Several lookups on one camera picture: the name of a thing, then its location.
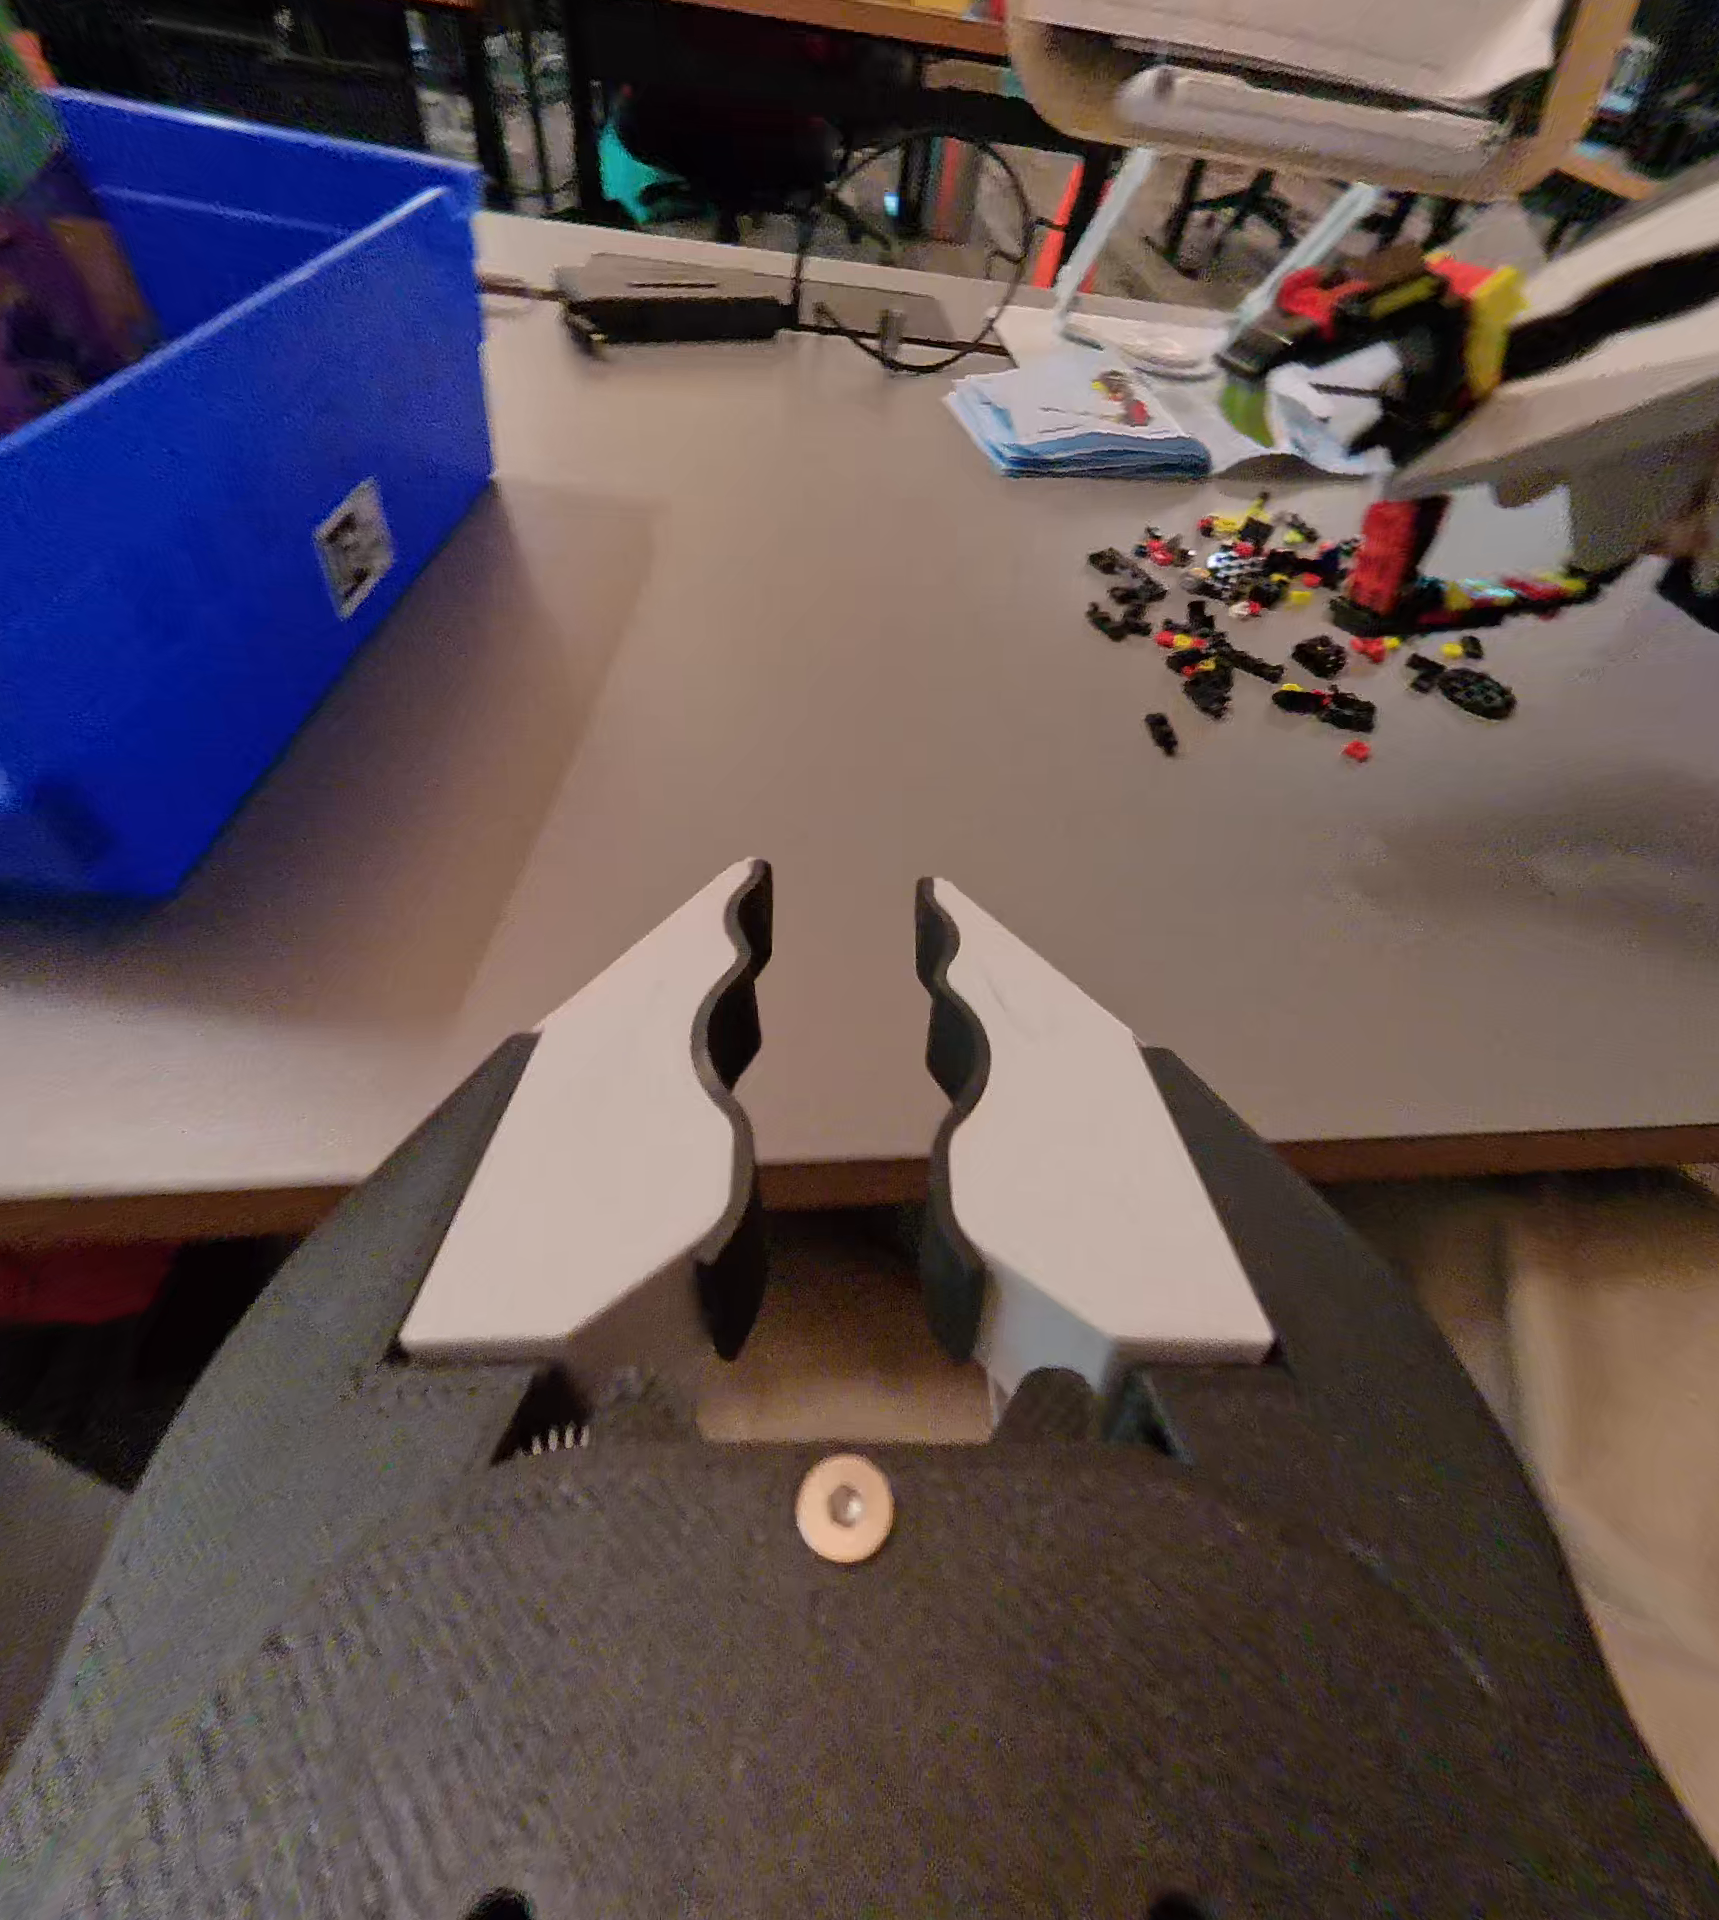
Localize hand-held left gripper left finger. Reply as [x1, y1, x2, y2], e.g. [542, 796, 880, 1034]
[398, 858, 774, 1370]

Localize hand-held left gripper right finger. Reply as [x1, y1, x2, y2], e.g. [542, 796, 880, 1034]
[914, 876, 1278, 1427]

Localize black cable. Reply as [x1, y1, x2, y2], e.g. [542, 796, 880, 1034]
[792, 132, 1048, 377]

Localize lego instruction booklet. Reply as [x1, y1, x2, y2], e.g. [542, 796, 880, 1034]
[944, 352, 1402, 482]

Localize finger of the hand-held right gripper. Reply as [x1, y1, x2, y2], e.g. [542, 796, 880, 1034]
[1392, 335, 1719, 511]
[1512, 175, 1719, 383]

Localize pile of lego pieces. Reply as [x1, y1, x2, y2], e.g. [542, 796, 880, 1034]
[1084, 493, 1522, 768]

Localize black power adapter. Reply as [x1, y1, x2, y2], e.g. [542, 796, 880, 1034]
[554, 251, 802, 353]

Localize teal object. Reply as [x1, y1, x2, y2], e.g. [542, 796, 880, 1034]
[602, 120, 696, 227]

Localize red yellow black lego snake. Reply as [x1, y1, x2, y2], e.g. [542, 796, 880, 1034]
[1216, 245, 1604, 639]

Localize flat metal base plate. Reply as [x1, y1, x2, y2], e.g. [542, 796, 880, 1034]
[796, 276, 1008, 369]

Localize person's beige pants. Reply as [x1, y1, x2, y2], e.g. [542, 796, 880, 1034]
[694, 1169, 1719, 1920]

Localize black office chair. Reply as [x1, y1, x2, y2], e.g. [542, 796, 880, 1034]
[620, 43, 892, 249]

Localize blue plastic bin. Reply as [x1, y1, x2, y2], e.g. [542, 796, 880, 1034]
[0, 85, 496, 901]

